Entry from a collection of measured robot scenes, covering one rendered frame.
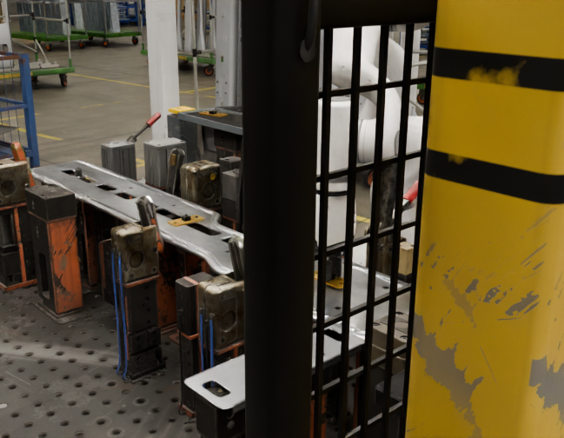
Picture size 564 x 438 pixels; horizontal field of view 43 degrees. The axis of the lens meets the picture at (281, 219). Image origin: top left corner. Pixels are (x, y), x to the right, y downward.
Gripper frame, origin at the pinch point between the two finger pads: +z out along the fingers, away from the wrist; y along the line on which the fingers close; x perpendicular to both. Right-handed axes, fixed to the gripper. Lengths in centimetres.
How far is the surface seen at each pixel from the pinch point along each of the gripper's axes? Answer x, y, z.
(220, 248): -27.5, 4.7, 3.0
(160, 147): -76, -12, -8
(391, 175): 1.6, -14.8, -15.5
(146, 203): -39.0, 15.1, -6.2
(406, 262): 9.5, -10.8, -1.0
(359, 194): -254, -298, 103
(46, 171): -110, 5, 3
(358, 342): 19.7, 13.7, 3.0
